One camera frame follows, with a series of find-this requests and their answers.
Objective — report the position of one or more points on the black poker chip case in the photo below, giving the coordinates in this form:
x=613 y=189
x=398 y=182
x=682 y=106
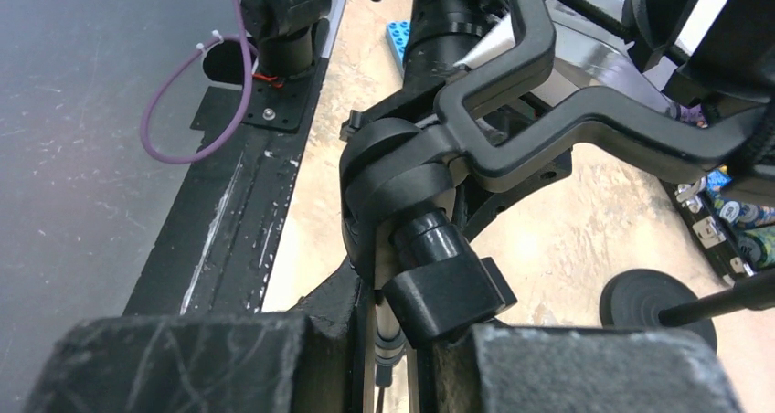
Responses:
x=735 y=238

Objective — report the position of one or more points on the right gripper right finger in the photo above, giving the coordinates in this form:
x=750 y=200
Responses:
x=503 y=368

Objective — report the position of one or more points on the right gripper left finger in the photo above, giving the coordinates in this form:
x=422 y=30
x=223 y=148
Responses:
x=301 y=360

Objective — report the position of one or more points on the black clip round base stand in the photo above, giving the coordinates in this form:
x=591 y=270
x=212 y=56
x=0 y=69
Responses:
x=644 y=298

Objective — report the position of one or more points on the blue building baseplate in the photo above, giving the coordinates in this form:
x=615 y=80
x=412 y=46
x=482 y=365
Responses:
x=397 y=37

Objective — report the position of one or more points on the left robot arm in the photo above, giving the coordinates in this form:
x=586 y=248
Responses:
x=290 y=17

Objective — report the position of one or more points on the black tripod shock mount stand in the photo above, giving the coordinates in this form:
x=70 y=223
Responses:
x=495 y=95

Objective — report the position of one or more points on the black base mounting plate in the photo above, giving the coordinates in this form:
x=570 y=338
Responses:
x=217 y=246

